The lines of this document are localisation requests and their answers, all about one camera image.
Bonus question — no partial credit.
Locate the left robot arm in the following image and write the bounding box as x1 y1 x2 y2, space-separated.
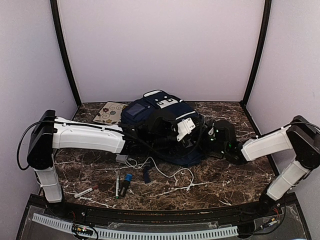
19 109 203 218

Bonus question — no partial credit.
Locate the grey slotted cable duct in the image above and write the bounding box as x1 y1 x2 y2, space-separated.
32 213 239 240

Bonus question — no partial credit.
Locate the left black frame post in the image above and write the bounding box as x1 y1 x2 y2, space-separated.
50 0 82 108

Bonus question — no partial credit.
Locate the red capped white marker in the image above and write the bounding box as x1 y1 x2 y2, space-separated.
74 185 99 199

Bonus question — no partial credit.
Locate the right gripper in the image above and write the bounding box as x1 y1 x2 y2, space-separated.
190 126 228 156

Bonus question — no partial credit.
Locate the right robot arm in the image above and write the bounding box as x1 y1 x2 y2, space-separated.
202 115 320 217

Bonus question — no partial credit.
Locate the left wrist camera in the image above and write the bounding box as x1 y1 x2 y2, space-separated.
176 117 203 142

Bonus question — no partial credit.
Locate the green capped white marker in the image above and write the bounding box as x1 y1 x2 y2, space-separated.
115 170 120 199

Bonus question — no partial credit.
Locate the navy blue student backpack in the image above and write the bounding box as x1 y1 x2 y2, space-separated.
119 89 208 185

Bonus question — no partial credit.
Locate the right black frame post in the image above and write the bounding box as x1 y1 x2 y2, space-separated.
240 0 272 109

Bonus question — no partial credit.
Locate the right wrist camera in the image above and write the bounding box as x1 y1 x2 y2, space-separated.
207 122 216 141

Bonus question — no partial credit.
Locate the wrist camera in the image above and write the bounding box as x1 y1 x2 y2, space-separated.
207 122 216 141
176 117 203 142

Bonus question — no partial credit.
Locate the black frame post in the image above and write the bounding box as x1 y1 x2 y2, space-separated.
50 0 82 108
240 0 272 109

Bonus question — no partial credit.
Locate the white charger with cable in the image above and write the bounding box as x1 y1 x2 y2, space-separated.
115 154 195 191

